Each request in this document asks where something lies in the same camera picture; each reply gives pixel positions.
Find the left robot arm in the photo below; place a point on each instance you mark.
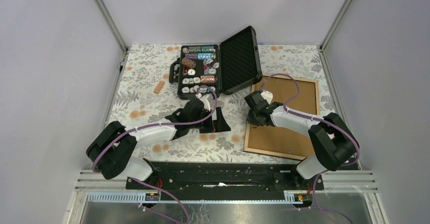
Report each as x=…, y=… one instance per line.
x=112, y=151

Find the brown poker chip stack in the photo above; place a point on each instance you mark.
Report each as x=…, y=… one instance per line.
x=188, y=63

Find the wooden block left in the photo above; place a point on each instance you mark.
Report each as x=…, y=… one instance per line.
x=159, y=87

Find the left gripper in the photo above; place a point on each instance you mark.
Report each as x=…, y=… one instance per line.
x=219, y=124

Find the brown frame backing board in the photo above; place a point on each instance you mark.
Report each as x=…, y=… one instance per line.
x=286, y=118

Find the orange poker chip stack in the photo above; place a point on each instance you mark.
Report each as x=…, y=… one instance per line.
x=207, y=79

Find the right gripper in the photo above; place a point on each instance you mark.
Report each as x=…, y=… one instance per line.
x=251, y=121

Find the floral tablecloth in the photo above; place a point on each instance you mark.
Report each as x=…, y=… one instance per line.
x=136, y=104

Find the black poker chip case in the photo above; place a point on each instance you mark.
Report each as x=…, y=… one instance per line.
x=235, y=63

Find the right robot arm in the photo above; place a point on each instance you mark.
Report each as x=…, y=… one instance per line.
x=332, y=141

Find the wooden picture frame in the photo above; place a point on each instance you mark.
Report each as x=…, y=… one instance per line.
x=283, y=142

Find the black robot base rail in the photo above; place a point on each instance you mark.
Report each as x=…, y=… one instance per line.
x=230, y=181

